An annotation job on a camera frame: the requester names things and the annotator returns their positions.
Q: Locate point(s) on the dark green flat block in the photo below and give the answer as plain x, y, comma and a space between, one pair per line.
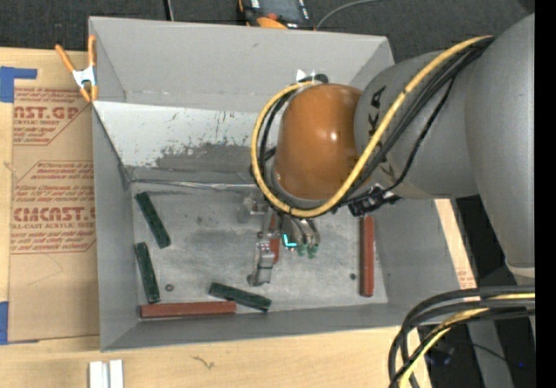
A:
147, 273
153, 219
240, 296

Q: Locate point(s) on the brown cardboard board, red print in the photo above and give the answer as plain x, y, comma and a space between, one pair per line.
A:
52, 204

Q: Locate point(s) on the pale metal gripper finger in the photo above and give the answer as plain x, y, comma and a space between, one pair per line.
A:
264, 262
256, 206

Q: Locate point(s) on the black cylinder on white bracket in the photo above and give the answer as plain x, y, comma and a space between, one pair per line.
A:
372, 202

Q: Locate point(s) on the grey metal bin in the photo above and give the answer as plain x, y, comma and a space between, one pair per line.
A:
208, 247

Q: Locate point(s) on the red-brown flat block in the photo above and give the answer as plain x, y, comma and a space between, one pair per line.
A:
275, 252
367, 256
187, 309

